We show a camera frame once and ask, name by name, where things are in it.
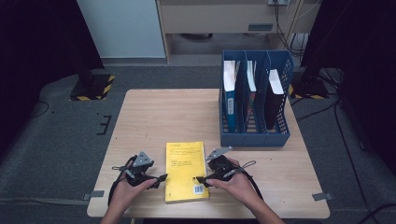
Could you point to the grey tape piece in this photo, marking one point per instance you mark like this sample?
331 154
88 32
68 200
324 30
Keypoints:
320 196
95 194

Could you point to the illustrated paperback book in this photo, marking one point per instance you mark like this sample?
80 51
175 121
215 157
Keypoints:
250 93

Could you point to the beige cabinet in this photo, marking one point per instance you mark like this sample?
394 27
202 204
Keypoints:
211 18

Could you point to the plain blue book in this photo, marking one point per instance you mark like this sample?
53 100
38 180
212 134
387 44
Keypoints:
230 93

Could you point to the striped black stand base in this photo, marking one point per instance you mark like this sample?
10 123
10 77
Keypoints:
93 87
311 88

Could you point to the black curtain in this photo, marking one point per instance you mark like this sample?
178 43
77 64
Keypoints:
367 46
37 46

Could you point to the blue file rack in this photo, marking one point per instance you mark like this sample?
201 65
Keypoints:
278 60

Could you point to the person's right hand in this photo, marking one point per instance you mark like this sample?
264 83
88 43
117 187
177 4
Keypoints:
239 189

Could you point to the yellow book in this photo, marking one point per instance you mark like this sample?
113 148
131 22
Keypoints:
186 171

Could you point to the person's left hand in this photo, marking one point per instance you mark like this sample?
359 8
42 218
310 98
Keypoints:
127 196

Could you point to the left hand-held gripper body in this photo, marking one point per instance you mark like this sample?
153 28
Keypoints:
140 174

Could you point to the black hardcover book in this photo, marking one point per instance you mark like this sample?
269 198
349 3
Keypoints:
272 105

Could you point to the white panel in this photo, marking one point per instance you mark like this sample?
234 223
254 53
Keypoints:
124 28

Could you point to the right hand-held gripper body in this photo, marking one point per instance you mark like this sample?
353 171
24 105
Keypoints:
222 169

